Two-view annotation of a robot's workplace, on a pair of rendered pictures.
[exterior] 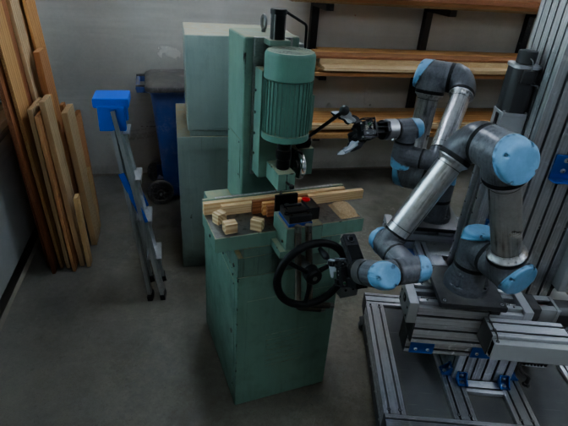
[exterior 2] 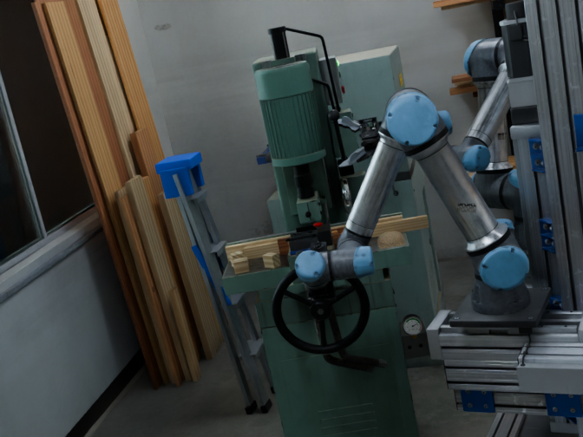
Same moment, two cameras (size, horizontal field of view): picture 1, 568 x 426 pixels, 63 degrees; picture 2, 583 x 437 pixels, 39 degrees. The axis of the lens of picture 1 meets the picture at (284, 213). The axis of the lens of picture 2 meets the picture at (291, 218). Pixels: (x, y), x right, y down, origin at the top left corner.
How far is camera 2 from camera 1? 1.41 m
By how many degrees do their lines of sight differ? 31
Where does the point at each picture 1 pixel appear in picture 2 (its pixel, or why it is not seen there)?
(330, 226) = not seen: hidden behind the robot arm
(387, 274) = (305, 261)
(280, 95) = (271, 114)
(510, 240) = (462, 216)
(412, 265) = (343, 254)
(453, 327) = (493, 361)
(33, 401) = not seen: outside the picture
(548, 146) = (558, 107)
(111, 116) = (174, 179)
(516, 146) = (397, 103)
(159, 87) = not seen: hidden behind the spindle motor
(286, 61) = (266, 76)
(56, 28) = (180, 108)
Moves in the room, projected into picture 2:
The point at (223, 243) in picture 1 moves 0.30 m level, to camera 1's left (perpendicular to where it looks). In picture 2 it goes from (232, 283) to (156, 286)
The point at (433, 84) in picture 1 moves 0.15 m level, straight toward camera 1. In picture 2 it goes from (482, 68) to (457, 77)
